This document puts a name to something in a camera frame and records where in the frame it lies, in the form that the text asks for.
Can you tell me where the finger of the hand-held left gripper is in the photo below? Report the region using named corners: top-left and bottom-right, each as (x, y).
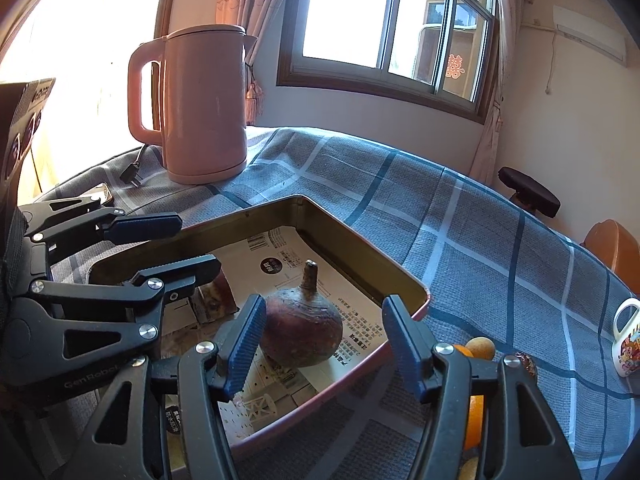
top-left (19, 196), bottom-right (184, 267)
top-left (27, 254), bottom-right (222, 341)

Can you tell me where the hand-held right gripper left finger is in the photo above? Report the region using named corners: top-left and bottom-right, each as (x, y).
top-left (62, 294), bottom-right (268, 480)

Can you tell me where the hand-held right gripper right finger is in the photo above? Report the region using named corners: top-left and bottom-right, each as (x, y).
top-left (381, 294), bottom-right (583, 480)

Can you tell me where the dark purple beetroot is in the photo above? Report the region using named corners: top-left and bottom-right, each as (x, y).
top-left (260, 260), bottom-right (344, 368)

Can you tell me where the yellow-brown round fruit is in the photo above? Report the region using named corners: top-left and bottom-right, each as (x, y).
top-left (465, 337), bottom-right (496, 361)

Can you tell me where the orange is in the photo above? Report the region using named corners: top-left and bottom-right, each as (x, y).
top-left (452, 344), bottom-right (487, 452)

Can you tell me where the red metal tin box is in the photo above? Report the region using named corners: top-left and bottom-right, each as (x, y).
top-left (85, 194), bottom-right (431, 461)

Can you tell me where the black kettle power plug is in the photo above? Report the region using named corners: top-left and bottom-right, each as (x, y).
top-left (119, 144), bottom-right (151, 188)

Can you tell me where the printed newspaper sheet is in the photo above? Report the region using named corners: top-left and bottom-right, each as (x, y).
top-left (160, 227), bottom-right (391, 436)

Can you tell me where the blue checked blanket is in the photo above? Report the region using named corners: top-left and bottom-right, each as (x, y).
top-left (35, 127), bottom-right (640, 480)

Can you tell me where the pink electric kettle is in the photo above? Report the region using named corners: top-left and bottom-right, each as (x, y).
top-left (127, 24), bottom-right (258, 186)

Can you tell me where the large bright window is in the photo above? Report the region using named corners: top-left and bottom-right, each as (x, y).
top-left (0, 0), bottom-right (183, 196)

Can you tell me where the black round stool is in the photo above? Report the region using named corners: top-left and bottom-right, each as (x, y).
top-left (497, 166), bottom-right (562, 219)

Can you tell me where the white cartoon print mug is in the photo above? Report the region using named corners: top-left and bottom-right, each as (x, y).
top-left (612, 297), bottom-right (640, 378)

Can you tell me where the brown leather chair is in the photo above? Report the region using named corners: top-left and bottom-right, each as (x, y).
top-left (584, 219), bottom-right (640, 295)

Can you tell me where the pale pink curtain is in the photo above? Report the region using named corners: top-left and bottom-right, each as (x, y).
top-left (470, 0), bottom-right (533, 186)

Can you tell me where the brown framed sliding window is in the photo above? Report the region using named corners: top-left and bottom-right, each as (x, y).
top-left (276, 0), bottom-right (498, 125)

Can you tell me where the white air conditioner pipe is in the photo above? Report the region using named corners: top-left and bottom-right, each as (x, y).
top-left (545, 30), bottom-right (558, 95)

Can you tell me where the white wall air conditioner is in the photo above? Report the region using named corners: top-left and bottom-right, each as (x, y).
top-left (552, 5), bottom-right (628, 67)

